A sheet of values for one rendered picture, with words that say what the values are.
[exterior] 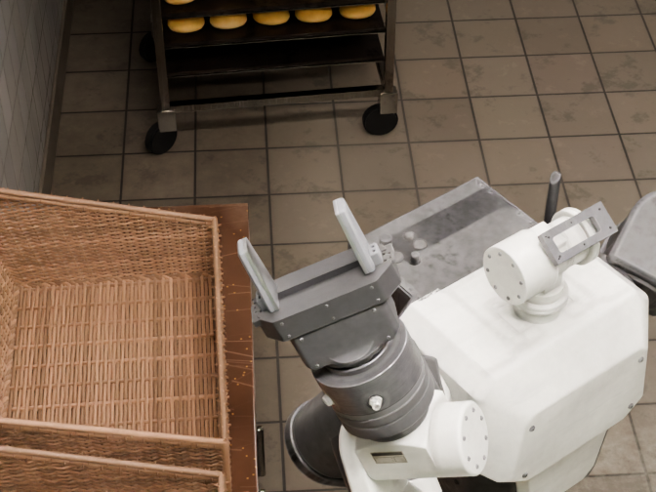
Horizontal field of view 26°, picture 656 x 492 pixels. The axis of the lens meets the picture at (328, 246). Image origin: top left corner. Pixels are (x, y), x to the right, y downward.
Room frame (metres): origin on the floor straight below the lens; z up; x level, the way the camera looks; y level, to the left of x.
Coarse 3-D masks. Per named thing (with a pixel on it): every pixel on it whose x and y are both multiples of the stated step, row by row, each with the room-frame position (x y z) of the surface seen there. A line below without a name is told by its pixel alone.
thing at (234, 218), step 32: (0, 224) 2.15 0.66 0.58; (96, 224) 2.15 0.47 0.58; (224, 224) 2.15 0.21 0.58; (32, 256) 2.05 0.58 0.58; (224, 256) 2.05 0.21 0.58; (224, 288) 1.96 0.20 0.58; (64, 320) 1.87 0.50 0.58; (128, 352) 1.79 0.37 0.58; (256, 448) 1.57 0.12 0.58; (256, 480) 1.50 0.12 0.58
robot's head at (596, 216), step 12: (600, 204) 1.12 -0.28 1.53; (576, 216) 1.10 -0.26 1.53; (588, 216) 1.10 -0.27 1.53; (600, 216) 1.10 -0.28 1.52; (552, 228) 1.08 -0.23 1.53; (564, 228) 1.08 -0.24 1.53; (600, 228) 1.09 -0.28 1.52; (612, 228) 1.10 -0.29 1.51; (540, 240) 1.07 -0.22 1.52; (552, 240) 1.07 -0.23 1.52; (588, 240) 1.08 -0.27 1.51; (600, 240) 1.08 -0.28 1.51; (552, 252) 1.05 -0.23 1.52; (564, 252) 1.06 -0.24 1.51; (576, 252) 1.06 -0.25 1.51
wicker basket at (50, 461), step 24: (0, 456) 1.37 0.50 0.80; (24, 456) 1.37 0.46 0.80; (48, 456) 1.37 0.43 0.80; (72, 456) 1.38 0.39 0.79; (0, 480) 1.37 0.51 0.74; (24, 480) 1.38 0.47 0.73; (48, 480) 1.37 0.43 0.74; (72, 480) 1.38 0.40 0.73; (96, 480) 1.38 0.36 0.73; (120, 480) 1.38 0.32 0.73; (144, 480) 1.38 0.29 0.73; (168, 480) 1.39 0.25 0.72; (192, 480) 1.39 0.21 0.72; (216, 480) 1.39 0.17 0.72
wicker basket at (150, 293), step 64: (0, 192) 1.95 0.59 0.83; (0, 256) 1.96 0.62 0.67; (64, 256) 1.97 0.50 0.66; (128, 256) 1.98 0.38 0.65; (192, 256) 1.99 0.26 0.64; (0, 320) 1.82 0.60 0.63; (128, 320) 1.86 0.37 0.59; (192, 320) 1.87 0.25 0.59; (0, 384) 1.69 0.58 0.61; (64, 384) 1.71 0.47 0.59; (128, 384) 1.71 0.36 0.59; (192, 384) 1.70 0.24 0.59; (64, 448) 1.43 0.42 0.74; (128, 448) 1.44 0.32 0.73; (192, 448) 1.45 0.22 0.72
